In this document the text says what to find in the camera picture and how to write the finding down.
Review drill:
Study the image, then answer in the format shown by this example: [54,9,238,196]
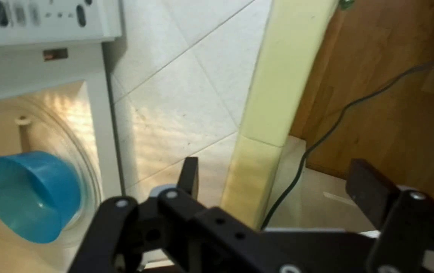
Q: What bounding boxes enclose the glass microwave turntable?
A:
[0,94,103,273]

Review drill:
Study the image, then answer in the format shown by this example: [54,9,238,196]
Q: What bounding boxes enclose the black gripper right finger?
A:
[344,158,434,273]

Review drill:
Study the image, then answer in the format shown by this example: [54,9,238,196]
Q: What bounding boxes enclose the white microwave oven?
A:
[0,0,126,273]

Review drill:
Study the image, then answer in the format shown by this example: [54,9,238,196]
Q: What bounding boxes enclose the blue plastic bowl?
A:
[0,150,85,246]

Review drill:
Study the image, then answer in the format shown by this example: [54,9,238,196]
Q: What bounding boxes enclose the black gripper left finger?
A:
[67,155,259,273]

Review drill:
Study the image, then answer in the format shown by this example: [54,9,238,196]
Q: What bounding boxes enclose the black power cord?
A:
[258,48,434,232]

